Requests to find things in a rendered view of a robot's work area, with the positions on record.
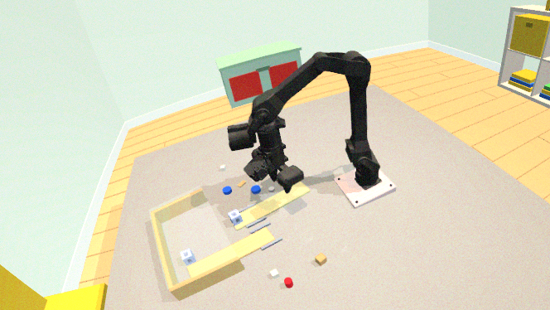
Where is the pale yellow strip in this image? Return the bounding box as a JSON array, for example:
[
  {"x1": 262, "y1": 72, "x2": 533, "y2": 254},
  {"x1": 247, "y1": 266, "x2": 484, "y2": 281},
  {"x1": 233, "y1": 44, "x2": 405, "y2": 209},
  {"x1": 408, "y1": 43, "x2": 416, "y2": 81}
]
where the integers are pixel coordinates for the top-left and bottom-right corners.
[{"x1": 234, "y1": 182, "x2": 310, "y2": 231}]

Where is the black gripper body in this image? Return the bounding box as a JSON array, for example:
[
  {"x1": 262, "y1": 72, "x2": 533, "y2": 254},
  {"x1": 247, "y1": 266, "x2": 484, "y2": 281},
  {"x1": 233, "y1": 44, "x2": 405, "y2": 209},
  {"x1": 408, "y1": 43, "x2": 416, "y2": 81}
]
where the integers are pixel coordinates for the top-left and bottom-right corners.
[{"x1": 251, "y1": 143, "x2": 304, "y2": 189}]

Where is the light orange flat strip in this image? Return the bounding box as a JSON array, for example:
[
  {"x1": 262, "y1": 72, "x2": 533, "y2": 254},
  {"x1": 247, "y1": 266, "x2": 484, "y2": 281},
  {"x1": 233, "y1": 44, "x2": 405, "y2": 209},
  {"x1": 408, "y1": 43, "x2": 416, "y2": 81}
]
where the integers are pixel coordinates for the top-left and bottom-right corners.
[{"x1": 232, "y1": 226, "x2": 275, "y2": 259}]

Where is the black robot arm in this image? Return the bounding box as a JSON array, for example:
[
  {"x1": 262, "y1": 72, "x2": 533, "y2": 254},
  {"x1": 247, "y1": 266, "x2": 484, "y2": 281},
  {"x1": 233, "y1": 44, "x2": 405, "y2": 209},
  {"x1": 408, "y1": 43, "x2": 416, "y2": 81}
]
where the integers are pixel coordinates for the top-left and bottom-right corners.
[{"x1": 227, "y1": 51, "x2": 382, "y2": 191}]

